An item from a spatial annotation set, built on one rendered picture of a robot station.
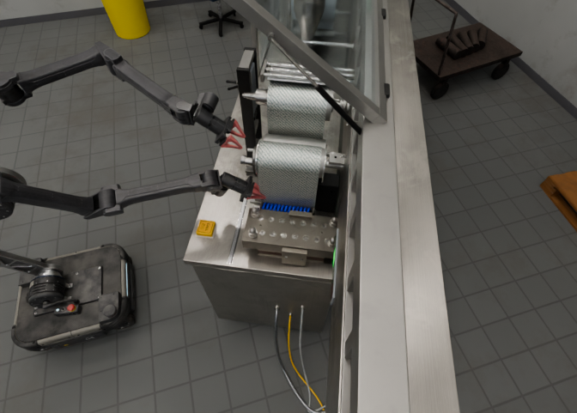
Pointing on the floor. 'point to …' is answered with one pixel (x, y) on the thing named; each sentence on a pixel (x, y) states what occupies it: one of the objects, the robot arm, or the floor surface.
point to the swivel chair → (217, 7)
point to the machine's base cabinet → (265, 298)
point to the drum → (124, 7)
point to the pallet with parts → (562, 182)
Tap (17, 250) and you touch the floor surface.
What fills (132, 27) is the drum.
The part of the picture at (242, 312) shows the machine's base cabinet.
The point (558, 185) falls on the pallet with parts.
